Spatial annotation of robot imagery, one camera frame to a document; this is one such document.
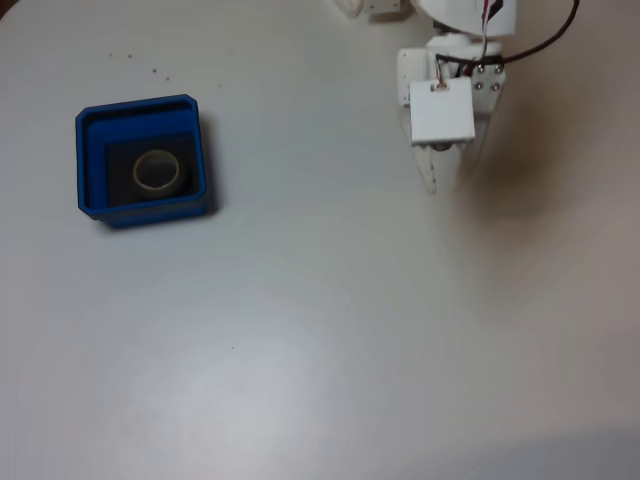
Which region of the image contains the black tape roll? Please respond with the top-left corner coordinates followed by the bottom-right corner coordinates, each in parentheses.
top-left (122, 144), bottom-right (194, 199)

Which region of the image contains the white camera box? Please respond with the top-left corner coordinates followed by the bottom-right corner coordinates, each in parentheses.
top-left (408, 76), bottom-right (477, 147)

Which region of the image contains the red and white wire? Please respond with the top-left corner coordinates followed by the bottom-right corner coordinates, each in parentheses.
top-left (478, 0), bottom-right (504, 54)

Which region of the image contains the blue square plastic box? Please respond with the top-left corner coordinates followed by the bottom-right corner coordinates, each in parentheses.
top-left (74, 92), bottom-right (211, 230)

